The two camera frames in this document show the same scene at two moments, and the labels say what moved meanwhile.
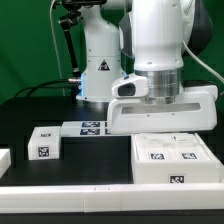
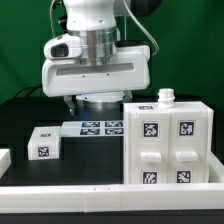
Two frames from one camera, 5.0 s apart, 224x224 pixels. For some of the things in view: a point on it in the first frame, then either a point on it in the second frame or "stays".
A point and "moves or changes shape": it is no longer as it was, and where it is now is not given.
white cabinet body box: x=173 y=159 moves or changes shape
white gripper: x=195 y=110 -> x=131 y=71
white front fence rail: x=112 y=198 stays
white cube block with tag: x=44 y=143 stays
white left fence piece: x=5 y=160 stays
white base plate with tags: x=84 y=129 stays
